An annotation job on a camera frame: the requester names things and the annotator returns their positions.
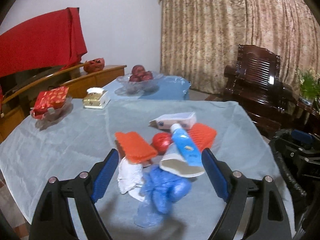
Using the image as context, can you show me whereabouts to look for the small white tissue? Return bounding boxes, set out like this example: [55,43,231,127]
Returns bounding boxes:
[117,157,145,202]

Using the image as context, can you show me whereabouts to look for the orange foam net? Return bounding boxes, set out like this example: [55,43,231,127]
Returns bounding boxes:
[188,123,217,152]
[115,132,158,164]

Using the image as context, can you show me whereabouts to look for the blue plastic glove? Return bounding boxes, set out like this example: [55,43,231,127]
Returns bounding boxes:
[133,165,191,228]

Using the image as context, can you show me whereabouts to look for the white paper cup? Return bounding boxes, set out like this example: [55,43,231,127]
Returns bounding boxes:
[159,143,205,178]

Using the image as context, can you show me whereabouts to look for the blue toothpaste tube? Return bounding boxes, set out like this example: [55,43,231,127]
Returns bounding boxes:
[170,124,203,167]

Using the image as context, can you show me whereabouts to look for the black trash bin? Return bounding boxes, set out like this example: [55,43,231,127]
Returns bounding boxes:
[269,129,319,239]

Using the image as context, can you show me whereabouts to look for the green potted plant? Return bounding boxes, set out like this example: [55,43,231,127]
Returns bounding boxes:
[296,68,319,106]

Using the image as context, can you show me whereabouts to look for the light blue tablecloth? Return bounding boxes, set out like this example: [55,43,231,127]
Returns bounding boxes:
[1,99,294,239]

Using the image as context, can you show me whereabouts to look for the dark wooden armchair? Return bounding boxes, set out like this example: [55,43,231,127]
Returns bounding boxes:
[204,44,301,138]

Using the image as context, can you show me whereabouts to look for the white toothpaste box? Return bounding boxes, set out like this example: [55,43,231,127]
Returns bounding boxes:
[149,112,197,130]

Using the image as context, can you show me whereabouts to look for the red snack packet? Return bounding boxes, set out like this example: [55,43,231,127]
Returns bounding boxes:
[30,86,69,119]

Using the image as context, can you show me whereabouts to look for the gold tissue box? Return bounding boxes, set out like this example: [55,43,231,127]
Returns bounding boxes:
[82,87,110,109]

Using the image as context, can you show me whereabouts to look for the wooden sideboard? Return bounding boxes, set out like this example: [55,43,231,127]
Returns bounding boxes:
[1,63,126,141]

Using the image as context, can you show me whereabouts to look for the red crumpled plastic bag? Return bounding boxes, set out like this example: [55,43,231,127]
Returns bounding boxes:
[151,132,172,154]

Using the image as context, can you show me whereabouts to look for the blue plastic bag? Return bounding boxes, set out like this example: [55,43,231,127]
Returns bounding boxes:
[102,74,192,101]

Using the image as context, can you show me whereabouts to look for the beige patterned curtain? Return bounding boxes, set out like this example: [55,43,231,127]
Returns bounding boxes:
[160,0,319,93]

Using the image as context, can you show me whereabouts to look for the glass fruit bowl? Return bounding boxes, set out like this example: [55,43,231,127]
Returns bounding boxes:
[116,72,164,94]

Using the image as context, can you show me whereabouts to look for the red ornament on sideboard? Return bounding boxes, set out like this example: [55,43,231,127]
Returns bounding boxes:
[84,58,105,74]

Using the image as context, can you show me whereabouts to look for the red apples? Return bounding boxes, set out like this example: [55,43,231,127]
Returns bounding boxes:
[129,65,153,82]

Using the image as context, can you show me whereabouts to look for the red cloth cover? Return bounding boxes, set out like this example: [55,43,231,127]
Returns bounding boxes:
[1,8,87,77]

